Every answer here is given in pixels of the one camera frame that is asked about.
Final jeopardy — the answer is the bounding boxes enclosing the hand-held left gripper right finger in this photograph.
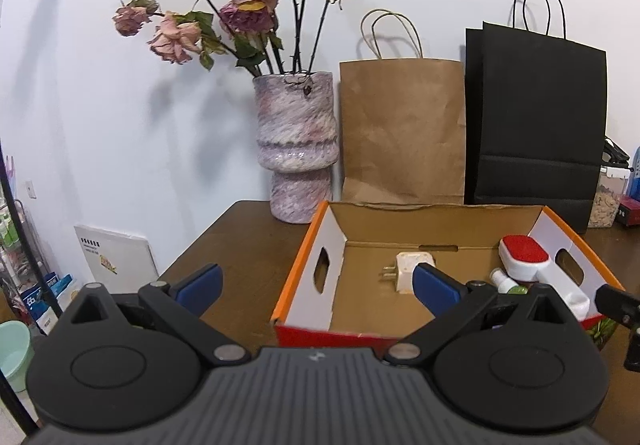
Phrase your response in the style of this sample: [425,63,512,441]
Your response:
[384,263,581,367]

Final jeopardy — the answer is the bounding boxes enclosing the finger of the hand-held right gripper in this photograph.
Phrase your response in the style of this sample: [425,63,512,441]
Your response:
[595,284,640,327]

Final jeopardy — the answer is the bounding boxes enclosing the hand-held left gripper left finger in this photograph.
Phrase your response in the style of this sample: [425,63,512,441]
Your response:
[60,263,251,367]

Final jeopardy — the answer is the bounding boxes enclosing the white charger plug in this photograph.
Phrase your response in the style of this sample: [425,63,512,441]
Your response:
[378,251,434,296]

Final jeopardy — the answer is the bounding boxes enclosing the green spray bottle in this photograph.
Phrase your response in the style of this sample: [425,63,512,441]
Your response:
[489,267,530,296]

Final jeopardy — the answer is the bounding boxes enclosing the red cardboard box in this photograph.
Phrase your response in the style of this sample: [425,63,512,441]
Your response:
[271,200,626,351]

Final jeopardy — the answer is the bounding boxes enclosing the red and white lint brush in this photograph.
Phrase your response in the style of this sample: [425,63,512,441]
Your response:
[498,235,592,319]

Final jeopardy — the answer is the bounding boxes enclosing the white flat panel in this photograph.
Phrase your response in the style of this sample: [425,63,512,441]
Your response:
[74,224,160,293]

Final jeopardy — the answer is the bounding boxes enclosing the small red box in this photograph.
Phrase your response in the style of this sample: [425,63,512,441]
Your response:
[616,198,640,226]

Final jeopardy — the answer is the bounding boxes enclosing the clear food container black lid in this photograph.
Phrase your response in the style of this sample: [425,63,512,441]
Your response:
[587,138,632,229]

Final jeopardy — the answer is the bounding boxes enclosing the blue and white packets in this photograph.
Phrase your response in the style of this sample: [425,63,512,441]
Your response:
[20,272,76,331]

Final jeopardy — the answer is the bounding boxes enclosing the brown paper bag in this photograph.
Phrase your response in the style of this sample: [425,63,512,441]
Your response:
[340,9,467,206]

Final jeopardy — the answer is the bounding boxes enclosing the mottled purple ceramic vase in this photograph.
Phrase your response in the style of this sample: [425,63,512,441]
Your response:
[252,71,340,224]

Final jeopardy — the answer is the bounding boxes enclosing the green plastic basin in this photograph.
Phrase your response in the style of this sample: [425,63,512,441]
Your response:
[0,321,35,393]

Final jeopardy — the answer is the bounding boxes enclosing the black paper bag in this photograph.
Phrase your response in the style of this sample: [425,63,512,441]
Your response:
[464,0,608,234]

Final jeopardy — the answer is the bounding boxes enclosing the black light stand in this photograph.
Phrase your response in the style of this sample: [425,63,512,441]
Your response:
[0,0,66,431]

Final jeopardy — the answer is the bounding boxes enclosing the wire storage rack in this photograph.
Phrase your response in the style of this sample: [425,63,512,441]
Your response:
[0,198,51,306]

